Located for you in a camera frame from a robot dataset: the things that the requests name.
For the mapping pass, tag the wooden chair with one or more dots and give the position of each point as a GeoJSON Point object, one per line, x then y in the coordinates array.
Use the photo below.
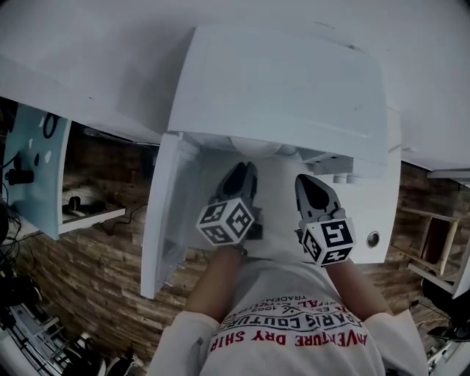
{"type": "Point", "coordinates": [429, 242]}

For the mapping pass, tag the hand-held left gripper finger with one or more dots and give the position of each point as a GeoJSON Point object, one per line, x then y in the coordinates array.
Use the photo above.
{"type": "Point", "coordinates": [253, 187]}
{"type": "Point", "coordinates": [222, 189]}

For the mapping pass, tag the white microwave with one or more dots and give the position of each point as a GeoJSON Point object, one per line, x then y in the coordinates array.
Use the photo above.
{"type": "Point", "coordinates": [279, 95]}

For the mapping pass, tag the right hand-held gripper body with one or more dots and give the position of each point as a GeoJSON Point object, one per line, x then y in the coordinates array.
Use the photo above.
{"type": "Point", "coordinates": [332, 240]}

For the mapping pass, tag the white table with grommet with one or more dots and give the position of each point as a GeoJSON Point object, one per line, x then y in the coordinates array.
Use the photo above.
{"type": "Point", "coordinates": [378, 205]}

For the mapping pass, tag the light blue table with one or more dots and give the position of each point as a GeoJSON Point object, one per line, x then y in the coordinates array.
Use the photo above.
{"type": "Point", "coordinates": [36, 205]}

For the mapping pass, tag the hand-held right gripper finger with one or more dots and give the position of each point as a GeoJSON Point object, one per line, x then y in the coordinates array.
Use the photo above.
{"type": "Point", "coordinates": [301, 203]}
{"type": "Point", "coordinates": [330, 198]}

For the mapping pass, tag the plain white table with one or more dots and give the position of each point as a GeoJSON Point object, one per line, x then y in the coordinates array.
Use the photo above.
{"type": "Point", "coordinates": [463, 257]}

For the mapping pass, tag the black device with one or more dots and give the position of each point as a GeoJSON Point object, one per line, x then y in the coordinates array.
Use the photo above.
{"type": "Point", "coordinates": [20, 177]}

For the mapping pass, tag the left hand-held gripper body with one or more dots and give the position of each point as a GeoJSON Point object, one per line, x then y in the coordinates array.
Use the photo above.
{"type": "Point", "coordinates": [225, 222]}

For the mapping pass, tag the person's white printed shirt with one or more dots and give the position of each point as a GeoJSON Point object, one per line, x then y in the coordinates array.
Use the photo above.
{"type": "Point", "coordinates": [293, 352]}

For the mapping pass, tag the white plate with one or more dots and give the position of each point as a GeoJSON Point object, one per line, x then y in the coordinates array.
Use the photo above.
{"type": "Point", "coordinates": [257, 154]}

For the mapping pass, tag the person's left forearm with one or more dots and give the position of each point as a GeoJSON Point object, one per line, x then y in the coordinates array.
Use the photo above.
{"type": "Point", "coordinates": [214, 282]}

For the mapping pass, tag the person's right forearm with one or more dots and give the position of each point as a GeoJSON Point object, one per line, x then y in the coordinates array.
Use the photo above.
{"type": "Point", "coordinates": [360, 290]}

